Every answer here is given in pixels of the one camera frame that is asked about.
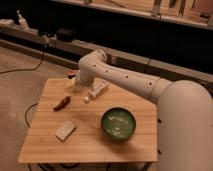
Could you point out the black device on ledge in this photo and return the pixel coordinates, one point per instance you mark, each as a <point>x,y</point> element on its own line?
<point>65,35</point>

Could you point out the white sponge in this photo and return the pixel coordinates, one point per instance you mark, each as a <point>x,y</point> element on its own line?
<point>63,132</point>

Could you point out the white tube bottle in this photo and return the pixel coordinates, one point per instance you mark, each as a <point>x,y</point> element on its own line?
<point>95,91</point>

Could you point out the green bowl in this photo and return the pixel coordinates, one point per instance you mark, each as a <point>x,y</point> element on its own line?
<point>118,124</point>

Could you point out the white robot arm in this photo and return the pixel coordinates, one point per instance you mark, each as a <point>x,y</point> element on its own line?
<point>184,112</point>

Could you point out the white spray bottle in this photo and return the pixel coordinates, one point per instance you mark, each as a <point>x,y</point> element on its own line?
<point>22,21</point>

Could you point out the wooden table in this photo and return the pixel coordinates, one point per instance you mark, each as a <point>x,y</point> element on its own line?
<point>87,143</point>

